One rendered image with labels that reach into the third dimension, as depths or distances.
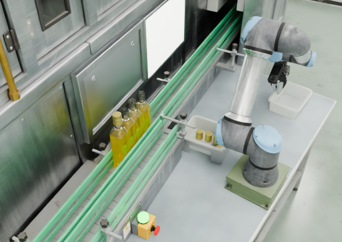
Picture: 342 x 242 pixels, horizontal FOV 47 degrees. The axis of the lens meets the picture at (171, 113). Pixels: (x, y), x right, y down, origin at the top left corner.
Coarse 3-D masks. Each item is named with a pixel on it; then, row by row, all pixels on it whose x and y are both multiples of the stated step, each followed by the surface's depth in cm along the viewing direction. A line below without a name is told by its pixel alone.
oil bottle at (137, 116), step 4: (136, 108) 160; (132, 112) 158; (136, 112) 158; (140, 112) 160; (132, 116) 158; (136, 116) 158; (140, 116) 161; (136, 120) 159; (140, 120) 162; (136, 124) 160; (140, 124) 163; (136, 128) 161; (140, 128) 164; (136, 132) 162; (140, 132) 166; (136, 136) 164; (140, 136) 167
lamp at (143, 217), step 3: (141, 213) 150; (144, 213) 150; (147, 213) 151; (138, 216) 150; (141, 216) 149; (144, 216) 149; (147, 216) 150; (138, 219) 149; (141, 219) 149; (144, 219) 149; (147, 219) 149; (138, 222) 150; (141, 222) 149; (144, 222) 149; (147, 222) 150
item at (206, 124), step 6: (192, 120) 193; (198, 120) 195; (204, 120) 193; (210, 120) 192; (186, 126) 189; (198, 126) 197; (204, 126) 195; (210, 126) 193; (192, 132) 196; (204, 132) 196; (186, 138) 183; (192, 138) 193; (204, 138) 193; (204, 144) 180; (210, 144) 189; (222, 150) 180
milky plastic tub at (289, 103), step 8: (288, 88) 220; (296, 88) 217; (304, 88) 214; (272, 96) 209; (280, 96) 220; (288, 96) 220; (296, 96) 219; (304, 96) 216; (272, 104) 207; (280, 104) 204; (288, 104) 215; (296, 104) 215; (304, 104) 204; (280, 112) 207; (288, 112) 204; (296, 112) 202
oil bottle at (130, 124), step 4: (128, 120) 154; (132, 120) 156; (124, 124) 154; (128, 124) 154; (132, 124) 156; (128, 128) 154; (132, 128) 157; (128, 132) 155; (132, 132) 158; (132, 136) 159; (132, 140) 160; (136, 140) 164; (132, 144) 162
